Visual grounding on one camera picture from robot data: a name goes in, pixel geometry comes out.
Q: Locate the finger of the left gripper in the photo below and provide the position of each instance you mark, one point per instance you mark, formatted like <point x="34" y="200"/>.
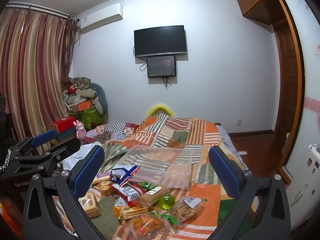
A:
<point x="43" y="138"/>
<point x="62" y="151"/>

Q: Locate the red box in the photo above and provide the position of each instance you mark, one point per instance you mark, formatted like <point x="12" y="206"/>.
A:
<point x="64" y="124"/>

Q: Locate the blue white snack bag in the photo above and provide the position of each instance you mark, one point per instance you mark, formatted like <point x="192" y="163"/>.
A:
<point x="122" y="174"/>

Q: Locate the clear bag barcode cookies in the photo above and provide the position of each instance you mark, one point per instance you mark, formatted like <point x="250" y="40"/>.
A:
<point x="185" y="208"/>

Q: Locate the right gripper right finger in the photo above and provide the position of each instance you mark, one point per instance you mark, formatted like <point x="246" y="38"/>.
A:
<point x="272" y="216"/>

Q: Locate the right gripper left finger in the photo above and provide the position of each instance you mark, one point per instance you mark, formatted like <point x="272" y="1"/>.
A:
<point x="41" y="219"/>

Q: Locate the small black wall monitor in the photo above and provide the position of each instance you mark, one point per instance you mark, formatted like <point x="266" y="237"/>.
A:
<point x="161" y="66"/>

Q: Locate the checkered patchwork quilt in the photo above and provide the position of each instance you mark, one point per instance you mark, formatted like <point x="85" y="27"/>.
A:
<point x="111" y="131"/>

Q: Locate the yellow curved chair back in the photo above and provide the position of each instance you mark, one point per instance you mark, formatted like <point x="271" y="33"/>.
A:
<point x="160" y="108"/>

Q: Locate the green candy packet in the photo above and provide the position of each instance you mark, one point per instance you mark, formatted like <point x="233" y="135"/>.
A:
<point x="147" y="186"/>

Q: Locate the striped red gold curtain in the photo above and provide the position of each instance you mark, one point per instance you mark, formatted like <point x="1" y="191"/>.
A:
<point x="36" y="56"/>

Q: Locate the white cloth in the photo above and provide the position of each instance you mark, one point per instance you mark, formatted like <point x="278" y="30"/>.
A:
<point x="71" y="161"/>

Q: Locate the pink plush toy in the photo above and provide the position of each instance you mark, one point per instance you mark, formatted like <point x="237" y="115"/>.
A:
<point x="80" y="130"/>

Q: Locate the patchwork striped bed blanket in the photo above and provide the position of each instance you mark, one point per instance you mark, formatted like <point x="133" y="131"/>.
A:
<point x="199" y="135"/>

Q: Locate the green printed storage box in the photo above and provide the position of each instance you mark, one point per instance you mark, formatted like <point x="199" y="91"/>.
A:
<point x="90" y="117"/>

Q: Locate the purple label wafer pack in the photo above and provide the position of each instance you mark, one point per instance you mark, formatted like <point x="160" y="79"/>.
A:
<point x="99" y="178"/>

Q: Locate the wooden overhead cabinet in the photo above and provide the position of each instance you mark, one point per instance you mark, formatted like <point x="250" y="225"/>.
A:
<point x="268" y="12"/>

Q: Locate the beige square cracker pack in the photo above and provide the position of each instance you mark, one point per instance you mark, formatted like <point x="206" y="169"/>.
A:
<point x="90" y="205"/>

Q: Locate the black wall television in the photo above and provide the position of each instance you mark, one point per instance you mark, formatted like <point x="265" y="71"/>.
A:
<point x="167" y="40"/>

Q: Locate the red white snack bag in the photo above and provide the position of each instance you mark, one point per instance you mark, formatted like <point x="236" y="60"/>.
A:
<point x="130" y="192"/>

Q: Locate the green jelly cup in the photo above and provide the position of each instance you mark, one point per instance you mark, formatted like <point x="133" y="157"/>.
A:
<point x="166" y="201"/>

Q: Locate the brown wooden door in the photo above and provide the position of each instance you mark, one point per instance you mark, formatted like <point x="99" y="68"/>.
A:
<point x="291" y="73"/>

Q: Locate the white cabinet with stickers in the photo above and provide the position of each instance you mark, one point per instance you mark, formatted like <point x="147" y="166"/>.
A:
<point x="303" y="191"/>

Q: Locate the clear plastic storage bin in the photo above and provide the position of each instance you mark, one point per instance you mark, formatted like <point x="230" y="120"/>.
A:
<point x="161" y="166"/>

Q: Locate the pile of stuffed clutter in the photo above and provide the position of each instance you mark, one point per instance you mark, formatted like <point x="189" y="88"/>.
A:
<point x="80" y="94"/>

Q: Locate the white air conditioner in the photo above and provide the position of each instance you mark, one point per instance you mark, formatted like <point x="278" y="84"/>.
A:
<point x="101" y="17"/>

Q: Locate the orange fried snack bag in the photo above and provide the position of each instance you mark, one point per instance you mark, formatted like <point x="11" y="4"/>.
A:
<point x="150" y="225"/>

